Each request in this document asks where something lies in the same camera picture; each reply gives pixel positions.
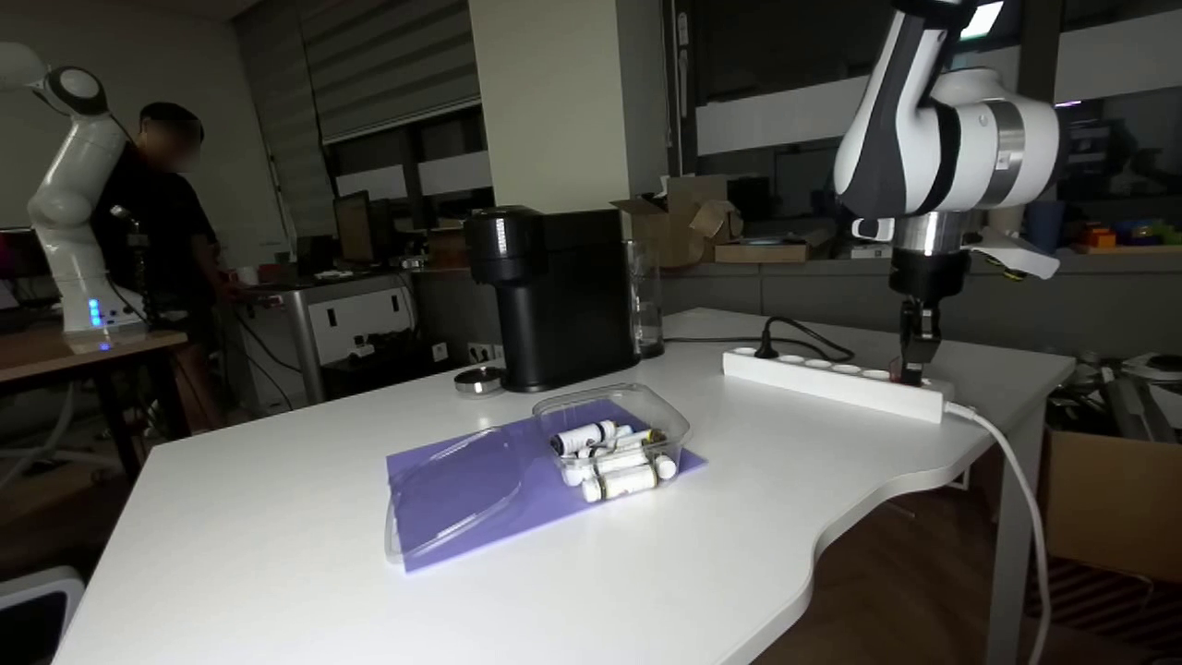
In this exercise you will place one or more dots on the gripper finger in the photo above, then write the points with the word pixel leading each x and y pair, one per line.
pixel 910 332
pixel 931 346

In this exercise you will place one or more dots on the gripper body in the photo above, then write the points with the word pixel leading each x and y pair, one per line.
pixel 927 272

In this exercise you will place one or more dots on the white power strip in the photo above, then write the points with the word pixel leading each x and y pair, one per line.
pixel 831 380

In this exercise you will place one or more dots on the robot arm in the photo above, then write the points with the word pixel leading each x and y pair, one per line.
pixel 960 148

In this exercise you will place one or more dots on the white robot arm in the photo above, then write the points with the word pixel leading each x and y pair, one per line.
pixel 78 212

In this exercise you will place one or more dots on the blue cup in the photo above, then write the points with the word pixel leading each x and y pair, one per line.
pixel 1044 226

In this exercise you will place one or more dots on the flat cardboard box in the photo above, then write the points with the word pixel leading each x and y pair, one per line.
pixel 762 251

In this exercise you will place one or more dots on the heap of coloured blocks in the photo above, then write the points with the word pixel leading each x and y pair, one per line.
pixel 1127 235

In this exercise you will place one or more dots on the brown cardboard box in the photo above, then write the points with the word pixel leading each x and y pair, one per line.
pixel 1113 503

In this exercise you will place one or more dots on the open cardboard box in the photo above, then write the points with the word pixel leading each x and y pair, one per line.
pixel 679 226

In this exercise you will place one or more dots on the heap of small white bottles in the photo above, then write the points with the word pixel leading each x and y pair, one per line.
pixel 614 466

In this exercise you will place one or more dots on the black coffee machine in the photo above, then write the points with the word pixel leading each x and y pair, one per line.
pixel 563 296

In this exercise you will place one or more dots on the round silver tray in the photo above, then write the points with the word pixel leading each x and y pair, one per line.
pixel 479 381

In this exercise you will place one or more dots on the purple sheet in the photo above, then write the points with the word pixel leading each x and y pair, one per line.
pixel 462 499

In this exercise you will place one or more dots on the window blind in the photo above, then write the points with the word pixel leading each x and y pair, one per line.
pixel 388 65

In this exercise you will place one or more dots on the grey metal desk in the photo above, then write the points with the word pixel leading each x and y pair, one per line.
pixel 305 323

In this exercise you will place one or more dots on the person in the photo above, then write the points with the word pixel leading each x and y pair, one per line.
pixel 166 222

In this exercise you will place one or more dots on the wooden table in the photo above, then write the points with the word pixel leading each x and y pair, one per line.
pixel 55 356

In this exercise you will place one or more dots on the wall socket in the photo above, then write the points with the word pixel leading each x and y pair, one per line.
pixel 484 353

